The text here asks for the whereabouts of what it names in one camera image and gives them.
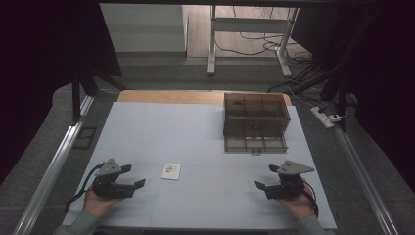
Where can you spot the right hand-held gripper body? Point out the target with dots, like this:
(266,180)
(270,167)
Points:
(287,187)

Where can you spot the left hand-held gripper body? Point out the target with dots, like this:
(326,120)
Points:
(109,187)

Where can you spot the person's left hand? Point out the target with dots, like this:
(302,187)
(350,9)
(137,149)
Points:
(98,204)

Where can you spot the person's right hand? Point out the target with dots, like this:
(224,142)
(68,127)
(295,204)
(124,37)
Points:
(298,205)

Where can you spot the small white printed card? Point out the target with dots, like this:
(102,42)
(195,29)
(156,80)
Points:
(171,171)

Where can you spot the transparent brown drawer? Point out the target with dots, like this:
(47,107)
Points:
(256,140)

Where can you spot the transparent brown drawer box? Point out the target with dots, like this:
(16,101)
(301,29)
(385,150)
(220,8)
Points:
(256,109)

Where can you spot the white power strip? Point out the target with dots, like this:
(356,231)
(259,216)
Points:
(323,117)

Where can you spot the small dark item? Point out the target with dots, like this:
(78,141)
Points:
(237,103)

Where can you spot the wooden table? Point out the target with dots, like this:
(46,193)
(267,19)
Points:
(169,97)

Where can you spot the black stand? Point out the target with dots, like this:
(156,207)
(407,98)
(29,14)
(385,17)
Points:
(81,88)
(339,88)

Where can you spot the black curtain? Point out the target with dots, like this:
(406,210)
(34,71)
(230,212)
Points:
(381,81)
(42,65)

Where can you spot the aluminium rail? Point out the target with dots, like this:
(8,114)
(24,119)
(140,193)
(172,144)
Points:
(365,182)
(52,176)

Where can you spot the white metal desk frame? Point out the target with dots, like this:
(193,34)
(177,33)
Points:
(249,24)

